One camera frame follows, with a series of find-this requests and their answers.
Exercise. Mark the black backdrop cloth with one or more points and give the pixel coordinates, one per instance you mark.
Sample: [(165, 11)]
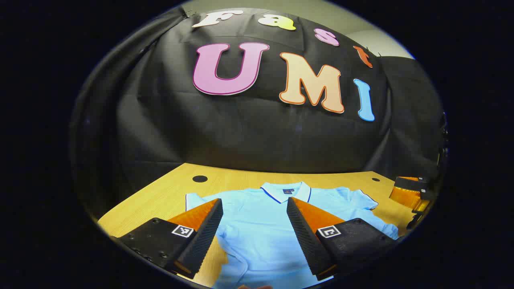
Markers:
[(241, 132)]

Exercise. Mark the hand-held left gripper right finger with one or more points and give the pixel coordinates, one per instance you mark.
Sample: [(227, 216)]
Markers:
[(303, 235)]

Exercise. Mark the light blue polo T-shirt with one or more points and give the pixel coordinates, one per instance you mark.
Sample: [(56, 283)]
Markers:
[(257, 224)]

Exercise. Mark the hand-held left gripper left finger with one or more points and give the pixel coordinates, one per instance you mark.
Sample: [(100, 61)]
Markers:
[(204, 235)]

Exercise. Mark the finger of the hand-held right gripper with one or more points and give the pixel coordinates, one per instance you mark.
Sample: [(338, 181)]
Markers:
[(409, 183), (405, 197)]

